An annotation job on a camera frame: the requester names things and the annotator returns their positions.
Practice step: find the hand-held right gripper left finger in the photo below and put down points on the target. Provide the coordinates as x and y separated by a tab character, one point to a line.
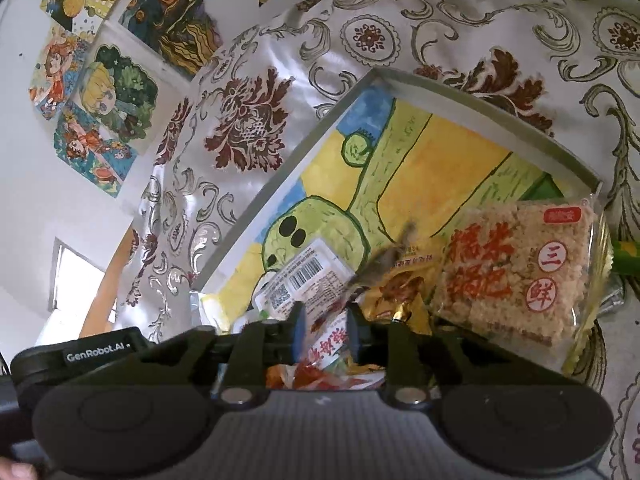
298	330

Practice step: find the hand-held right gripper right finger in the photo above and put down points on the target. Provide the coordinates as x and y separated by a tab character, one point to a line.
355	332

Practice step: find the red orange snack packet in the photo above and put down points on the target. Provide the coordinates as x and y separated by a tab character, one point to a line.
320	377

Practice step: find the white and green snack packet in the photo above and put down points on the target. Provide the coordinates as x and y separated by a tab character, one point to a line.
310	272

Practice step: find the yellow snack packet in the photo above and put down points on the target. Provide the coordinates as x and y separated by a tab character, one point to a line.
400	285

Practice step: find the clear rice cracker packet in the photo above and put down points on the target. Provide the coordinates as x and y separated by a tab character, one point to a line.
505	280

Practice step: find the grey tray with cartoon drawing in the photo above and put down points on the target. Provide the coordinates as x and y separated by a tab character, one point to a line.
425	175

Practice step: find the person's left hand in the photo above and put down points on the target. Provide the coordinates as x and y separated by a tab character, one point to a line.
15	471

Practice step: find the bright window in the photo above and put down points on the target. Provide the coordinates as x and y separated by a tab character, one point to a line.
75	275

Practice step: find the tall red-haired girl poster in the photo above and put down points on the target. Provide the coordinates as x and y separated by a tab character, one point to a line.
95	152

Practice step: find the green stick snack packet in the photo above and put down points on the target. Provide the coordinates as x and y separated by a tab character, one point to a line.
627	255

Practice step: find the wide red-haired girl poster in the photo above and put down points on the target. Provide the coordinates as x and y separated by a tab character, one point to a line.
50	75

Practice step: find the floral patterned bedspread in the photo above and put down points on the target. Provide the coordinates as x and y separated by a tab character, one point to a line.
450	25

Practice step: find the blonde character wall poster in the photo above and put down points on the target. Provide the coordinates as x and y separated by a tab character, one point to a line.
120	90

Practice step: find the cartoon posters on wall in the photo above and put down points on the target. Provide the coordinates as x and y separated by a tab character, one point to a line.
170	20

